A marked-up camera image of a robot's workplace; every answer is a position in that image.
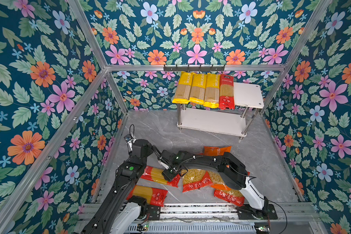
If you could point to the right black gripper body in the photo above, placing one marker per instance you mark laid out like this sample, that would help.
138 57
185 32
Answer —
169 171

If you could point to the red spaghetti package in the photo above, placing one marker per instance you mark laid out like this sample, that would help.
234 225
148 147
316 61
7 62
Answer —
226 92
154 196
155 175

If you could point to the red macaroni bag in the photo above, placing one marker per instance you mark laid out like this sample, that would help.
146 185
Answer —
195 179
223 192

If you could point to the yellow spaghetti package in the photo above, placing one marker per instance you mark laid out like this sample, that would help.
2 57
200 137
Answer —
211 98
183 89
198 87

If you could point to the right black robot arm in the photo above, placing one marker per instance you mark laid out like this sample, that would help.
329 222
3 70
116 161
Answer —
232 171

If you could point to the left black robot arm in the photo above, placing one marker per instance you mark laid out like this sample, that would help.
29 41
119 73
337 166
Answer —
110 218

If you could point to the white two-tier shelf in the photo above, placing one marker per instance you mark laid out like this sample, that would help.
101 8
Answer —
246 95

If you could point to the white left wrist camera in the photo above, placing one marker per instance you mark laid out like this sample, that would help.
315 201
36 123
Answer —
129 139

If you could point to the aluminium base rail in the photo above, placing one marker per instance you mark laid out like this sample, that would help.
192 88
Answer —
225 218

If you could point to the black wall hook rack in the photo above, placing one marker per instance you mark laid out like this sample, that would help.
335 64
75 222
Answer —
194 68

